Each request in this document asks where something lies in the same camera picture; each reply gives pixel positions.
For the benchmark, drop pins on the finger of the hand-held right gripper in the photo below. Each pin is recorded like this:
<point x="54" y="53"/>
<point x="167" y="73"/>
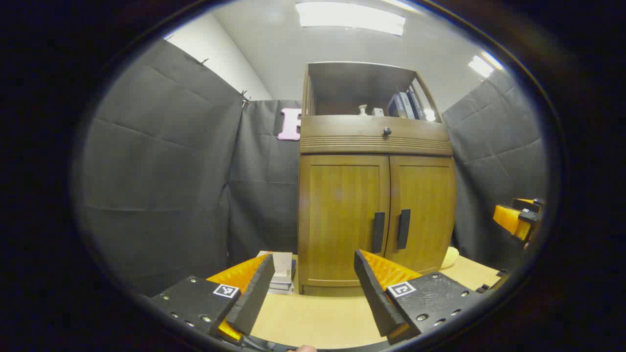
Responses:
<point x="528" y="203"/>
<point x="511" y="220"/>

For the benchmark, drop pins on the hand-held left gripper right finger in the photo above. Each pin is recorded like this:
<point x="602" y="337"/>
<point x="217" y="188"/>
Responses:
<point x="374" y="298"/>

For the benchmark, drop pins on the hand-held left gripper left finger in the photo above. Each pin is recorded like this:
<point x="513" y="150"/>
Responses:
<point x="254" y="298"/>

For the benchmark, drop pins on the wooden shoe cabinet door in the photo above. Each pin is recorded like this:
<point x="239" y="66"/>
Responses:
<point x="337" y="215"/>
<point x="430" y="210"/>

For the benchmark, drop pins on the wooden double-door shoe cabinet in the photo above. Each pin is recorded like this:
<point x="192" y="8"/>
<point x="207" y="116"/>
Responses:
<point x="342" y="144"/>

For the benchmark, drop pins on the stack of books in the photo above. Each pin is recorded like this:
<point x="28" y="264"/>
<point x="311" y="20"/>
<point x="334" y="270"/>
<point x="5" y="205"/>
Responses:
<point x="282" y="269"/>

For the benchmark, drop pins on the small ceiling light panel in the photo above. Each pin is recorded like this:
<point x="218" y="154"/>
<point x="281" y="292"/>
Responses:
<point x="481" y="66"/>

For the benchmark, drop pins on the dark blue book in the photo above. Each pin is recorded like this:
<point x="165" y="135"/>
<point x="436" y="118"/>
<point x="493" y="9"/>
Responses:
<point x="407" y="105"/>
<point x="395" y="106"/>
<point x="416" y="103"/>

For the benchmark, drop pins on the black backdrop cloth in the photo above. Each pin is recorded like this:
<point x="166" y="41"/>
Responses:
<point x="156" y="171"/>

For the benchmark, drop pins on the small white box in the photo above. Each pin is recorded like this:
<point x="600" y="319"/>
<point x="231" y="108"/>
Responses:
<point x="377" y="112"/>

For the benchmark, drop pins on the large ceiling light panel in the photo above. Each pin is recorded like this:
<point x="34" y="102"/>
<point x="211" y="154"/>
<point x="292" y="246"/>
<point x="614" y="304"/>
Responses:
<point x="349" y="17"/>

